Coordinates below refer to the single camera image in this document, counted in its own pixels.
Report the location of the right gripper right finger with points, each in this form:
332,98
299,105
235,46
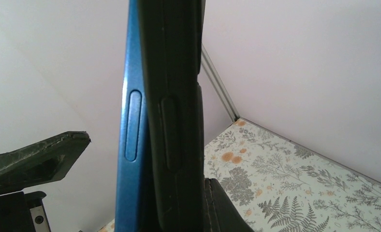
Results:
220,215

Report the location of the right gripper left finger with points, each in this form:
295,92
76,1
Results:
43,162

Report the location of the black phone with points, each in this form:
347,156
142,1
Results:
135,194

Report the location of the black phone case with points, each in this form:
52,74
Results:
171,40

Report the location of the floral patterned table mat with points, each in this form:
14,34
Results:
278,186

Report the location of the aluminium rail frame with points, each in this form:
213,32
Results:
218,85

